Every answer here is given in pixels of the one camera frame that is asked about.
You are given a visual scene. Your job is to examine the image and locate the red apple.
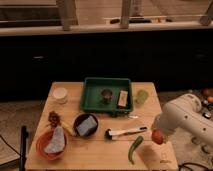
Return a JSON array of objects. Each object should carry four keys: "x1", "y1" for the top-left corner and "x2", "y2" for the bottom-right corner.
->
[{"x1": 151, "y1": 130, "x2": 164, "y2": 145}]

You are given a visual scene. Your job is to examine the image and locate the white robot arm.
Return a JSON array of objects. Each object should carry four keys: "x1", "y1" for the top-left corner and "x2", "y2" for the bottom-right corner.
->
[{"x1": 152, "y1": 93, "x2": 213, "y2": 146}]

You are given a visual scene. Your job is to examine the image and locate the green plastic cup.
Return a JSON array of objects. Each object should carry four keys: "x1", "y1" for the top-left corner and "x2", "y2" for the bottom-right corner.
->
[{"x1": 135, "y1": 90, "x2": 149, "y2": 106}]

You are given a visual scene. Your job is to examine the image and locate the white paper cup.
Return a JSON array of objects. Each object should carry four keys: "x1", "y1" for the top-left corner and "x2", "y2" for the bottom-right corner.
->
[{"x1": 52, "y1": 87, "x2": 68, "y2": 104}]

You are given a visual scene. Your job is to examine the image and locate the green plastic tray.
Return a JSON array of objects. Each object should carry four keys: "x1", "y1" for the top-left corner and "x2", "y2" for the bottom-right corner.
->
[{"x1": 80, "y1": 77, "x2": 133, "y2": 115}]

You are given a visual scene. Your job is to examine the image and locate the beige sponge block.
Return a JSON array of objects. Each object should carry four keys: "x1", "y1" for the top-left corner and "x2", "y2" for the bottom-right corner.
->
[{"x1": 118, "y1": 91, "x2": 128, "y2": 107}]

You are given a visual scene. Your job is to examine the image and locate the small silver utensil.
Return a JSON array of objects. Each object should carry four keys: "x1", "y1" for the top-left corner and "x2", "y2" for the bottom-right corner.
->
[{"x1": 127, "y1": 115, "x2": 139, "y2": 119}]

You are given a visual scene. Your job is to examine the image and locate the dark bowl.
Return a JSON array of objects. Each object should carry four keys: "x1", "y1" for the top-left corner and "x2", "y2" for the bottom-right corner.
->
[{"x1": 73, "y1": 113, "x2": 98, "y2": 137}]

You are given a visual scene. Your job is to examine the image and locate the blue grey sponge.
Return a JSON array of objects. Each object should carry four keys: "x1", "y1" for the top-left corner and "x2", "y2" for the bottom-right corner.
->
[{"x1": 77, "y1": 116, "x2": 97, "y2": 136}]

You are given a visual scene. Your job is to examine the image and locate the black white brush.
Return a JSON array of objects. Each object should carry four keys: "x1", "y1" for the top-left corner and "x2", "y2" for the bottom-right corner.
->
[{"x1": 105, "y1": 127, "x2": 148, "y2": 140}]

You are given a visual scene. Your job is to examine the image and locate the yellow banana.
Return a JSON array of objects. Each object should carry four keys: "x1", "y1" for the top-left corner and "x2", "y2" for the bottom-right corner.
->
[{"x1": 61, "y1": 122, "x2": 76, "y2": 136}]

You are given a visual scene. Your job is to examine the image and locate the brown grape bunch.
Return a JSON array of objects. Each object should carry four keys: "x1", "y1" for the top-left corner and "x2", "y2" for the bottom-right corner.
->
[{"x1": 48, "y1": 111, "x2": 60, "y2": 128}]

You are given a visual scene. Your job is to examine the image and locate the green chili pepper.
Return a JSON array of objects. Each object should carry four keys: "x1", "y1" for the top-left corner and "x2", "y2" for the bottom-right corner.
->
[{"x1": 128, "y1": 136, "x2": 144, "y2": 165}]

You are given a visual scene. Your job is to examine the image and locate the grey cloth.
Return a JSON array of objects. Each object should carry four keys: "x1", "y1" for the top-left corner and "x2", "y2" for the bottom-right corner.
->
[{"x1": 44, "y1": 126, "x2": 65, "y2": 154}]

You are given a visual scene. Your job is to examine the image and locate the orange bowl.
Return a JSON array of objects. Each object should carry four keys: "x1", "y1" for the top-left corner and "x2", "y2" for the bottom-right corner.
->
[{"x1": 36, "y1": 130, "x2": 65, "y2": 161}]

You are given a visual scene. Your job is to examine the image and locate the black cable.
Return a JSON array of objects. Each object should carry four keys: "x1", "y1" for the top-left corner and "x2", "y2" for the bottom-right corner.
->
[{"x1": 178, "y1": 162, "x2": 213, "y2": 171}]

